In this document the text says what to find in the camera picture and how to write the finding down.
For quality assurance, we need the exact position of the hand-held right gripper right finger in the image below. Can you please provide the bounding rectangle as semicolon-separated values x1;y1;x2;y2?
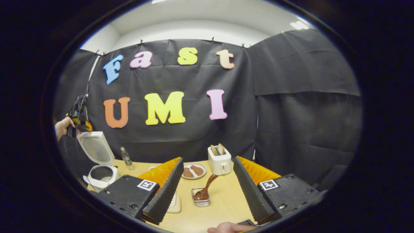
233;156;321;225

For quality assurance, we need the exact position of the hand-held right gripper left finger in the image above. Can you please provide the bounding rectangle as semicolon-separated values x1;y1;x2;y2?
96;157;184;225

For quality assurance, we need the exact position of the clear container of rice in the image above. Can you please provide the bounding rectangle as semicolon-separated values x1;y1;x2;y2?
167;191;181;214

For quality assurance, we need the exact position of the white rice cooker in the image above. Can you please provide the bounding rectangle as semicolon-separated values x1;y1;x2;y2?
77;131;121;193

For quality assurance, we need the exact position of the brown wooden spoon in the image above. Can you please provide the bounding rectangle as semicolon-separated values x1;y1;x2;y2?
193;174;219;201

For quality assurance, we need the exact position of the white round plate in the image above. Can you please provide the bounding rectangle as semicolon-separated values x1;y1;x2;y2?
181;162;207;180

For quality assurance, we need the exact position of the white toaster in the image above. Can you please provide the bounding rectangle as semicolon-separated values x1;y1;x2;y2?
208;146;232;176

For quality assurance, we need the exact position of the clear plastic water bottle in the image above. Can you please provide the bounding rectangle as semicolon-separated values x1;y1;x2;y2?
121;147;135;171

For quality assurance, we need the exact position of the black backdrop cloth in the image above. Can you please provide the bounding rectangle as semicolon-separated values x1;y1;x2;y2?
53;28;363;194

